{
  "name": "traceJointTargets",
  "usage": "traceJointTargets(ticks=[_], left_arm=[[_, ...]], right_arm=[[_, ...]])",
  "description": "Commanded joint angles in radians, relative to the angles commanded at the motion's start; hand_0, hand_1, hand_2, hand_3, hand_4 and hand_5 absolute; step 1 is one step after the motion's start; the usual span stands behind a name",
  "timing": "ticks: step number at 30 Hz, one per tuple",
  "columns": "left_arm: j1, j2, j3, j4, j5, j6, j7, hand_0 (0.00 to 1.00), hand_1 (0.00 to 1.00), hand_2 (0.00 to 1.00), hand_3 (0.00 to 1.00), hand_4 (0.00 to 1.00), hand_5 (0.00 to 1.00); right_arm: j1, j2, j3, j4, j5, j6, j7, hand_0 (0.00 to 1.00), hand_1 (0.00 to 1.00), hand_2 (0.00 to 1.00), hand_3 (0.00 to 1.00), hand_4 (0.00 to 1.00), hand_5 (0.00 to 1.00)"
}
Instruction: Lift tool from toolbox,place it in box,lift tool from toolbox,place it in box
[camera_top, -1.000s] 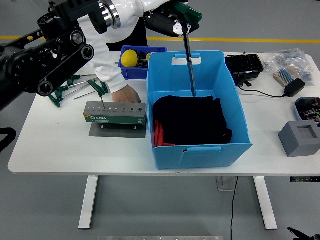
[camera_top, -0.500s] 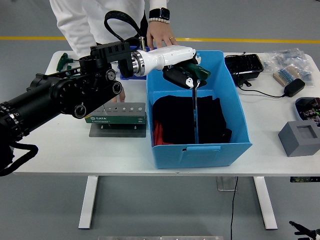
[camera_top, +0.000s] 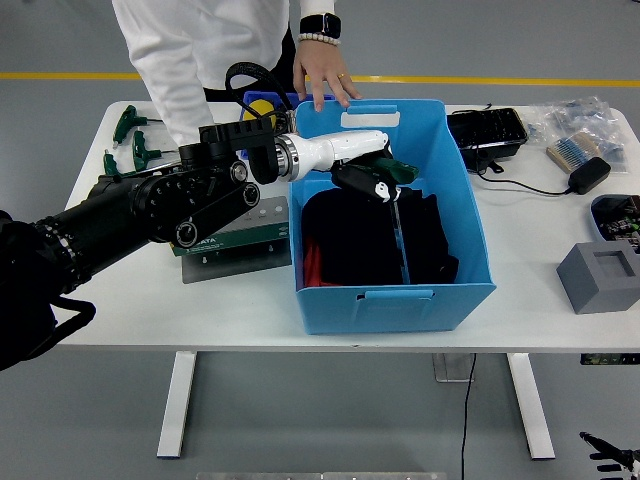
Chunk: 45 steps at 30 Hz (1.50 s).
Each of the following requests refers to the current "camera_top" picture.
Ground robot right hand black fingers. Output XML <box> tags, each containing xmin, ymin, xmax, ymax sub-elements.
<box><xmin>578</xmin><ymin>431</ymin><xmax>640</xmax><ymax>474</ymax></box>

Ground person's left hand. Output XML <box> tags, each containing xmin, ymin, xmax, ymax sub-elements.
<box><xmin>292</xmin><ymin>42</ymin><xmax>363</xmax><ymax>112</ymax></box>

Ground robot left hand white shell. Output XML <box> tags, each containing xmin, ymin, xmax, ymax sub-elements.
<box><xmin>294</xmin><ymin>129</ymin><xmax>404</xmax><ymax>205</ymax></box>

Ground large green T-handle hex wrench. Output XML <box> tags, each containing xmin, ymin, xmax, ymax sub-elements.
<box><xmin>367</xmin><ymin>153</ymin><xmax>421</xmax><ymax>286</ymax></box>

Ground green grey wrench stand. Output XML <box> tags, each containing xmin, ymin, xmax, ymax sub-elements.
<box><xmin>171</xmin><ymin>194</ymin><xmax>294</xmax><ymax>285</ymax></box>

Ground large light blue folding box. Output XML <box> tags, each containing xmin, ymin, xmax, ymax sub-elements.
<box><xmin>288</xmin><ymin>98</ymin><xmax>497</xmax><ymax>336</ymax></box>

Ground black wristwatch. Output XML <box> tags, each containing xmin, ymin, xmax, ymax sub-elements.
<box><xmin>298</xmin><ymin>13</ymin><xmax>343</xmax><ymax>37</ymax></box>

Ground small dark blue bin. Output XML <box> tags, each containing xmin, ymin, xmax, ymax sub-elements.
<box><xmin>239</xmin><ymin>90</ymin><xmax>336</xmax><ymax>161</ymax></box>

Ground yellow ball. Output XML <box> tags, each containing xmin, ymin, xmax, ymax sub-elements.
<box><xmin>246</xmin><ymin>98</ymin><xmax>277</xmax><ymax>126</ymax></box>

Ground black cloth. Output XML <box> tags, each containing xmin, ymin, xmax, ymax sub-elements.
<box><xmin>299</xmin><ymin>187</ymin><xmax>460</xmax><ymax>289</ymax></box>

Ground table control panel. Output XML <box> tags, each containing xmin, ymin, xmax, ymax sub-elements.
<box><xmin>579</xmin><ymin>352</ymin><xmax>640</xmax><ymax>366</ymax></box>

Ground white table leg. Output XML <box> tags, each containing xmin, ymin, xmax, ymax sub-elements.
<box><xmin>156</xmin><ymin>351</ymin><xmax>199</xmax><ymax>459</ymax></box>
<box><xmin>505</xmin><ymin>352</ymin><xmax>556</xmax><ymax>461</ymax></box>

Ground person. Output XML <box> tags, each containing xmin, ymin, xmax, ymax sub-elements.
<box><xmin>110</xmin><ymin>0</ymin><xmax>301</xmax><ymax>104</ymax></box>

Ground red cloth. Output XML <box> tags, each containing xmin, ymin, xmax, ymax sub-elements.
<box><xmin>302</xmin><ymin>239</ymin><xmax>341</xmax><ymax>289</ymax></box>

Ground black plastic tray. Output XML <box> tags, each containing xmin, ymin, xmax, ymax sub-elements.
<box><xmin>443</xmin><ymin>107</ymin><xmax>530</xmax><ymax>174</ymax></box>

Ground grey block with square recess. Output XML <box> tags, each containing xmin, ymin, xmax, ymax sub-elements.
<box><xmin>556</xmin><ymin>242</ymin><xmax>640</xmax><ymax>316</ymax></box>

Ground metal plate under table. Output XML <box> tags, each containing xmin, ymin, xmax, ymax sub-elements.
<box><xmin>432</xmin><ymin>352</ymin><xmax>475</xmax><ymax>384</ymax></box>

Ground tan blue resistor strip pack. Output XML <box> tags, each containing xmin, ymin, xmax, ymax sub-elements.
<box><xmin>545</xmin><ymin>132</ymin><xmax>601</xmax><ymax>175</ymax></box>

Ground blue bin with electronics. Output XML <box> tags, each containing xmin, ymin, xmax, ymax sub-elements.
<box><xmin>589</xmin><ymin>193</ymin><xmax>640</xmax><ymax>246</ymax></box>

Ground clear plastic component bags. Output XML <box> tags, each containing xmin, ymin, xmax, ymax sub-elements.
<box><xmin>524</xmin><ymin>95</ymin><xmax>631</xmax><ymax>176</ymax></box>

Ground black power adapter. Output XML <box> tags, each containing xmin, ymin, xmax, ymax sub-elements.
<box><xmin>564</xmin><ymin>157</ymin><xmax>612</xmax><ymax>196</ymax></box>

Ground white bead bracelet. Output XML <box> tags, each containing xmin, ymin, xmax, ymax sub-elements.
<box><xmin>297</xmin><ymin>32</ymin><xmax>342</xmax><ymax>47</ymax></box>

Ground black hanging cable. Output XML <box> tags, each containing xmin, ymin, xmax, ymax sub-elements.
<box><xmin>459</xmin><ymin>352</ymin><xmax>477</xmax><ymax>480</ymax></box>

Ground black adapter cord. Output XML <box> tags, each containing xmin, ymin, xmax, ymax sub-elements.
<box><xmin>469</xmin><ymin>103</ymin><xmax>571</xmax><ymax>197</ymax></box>

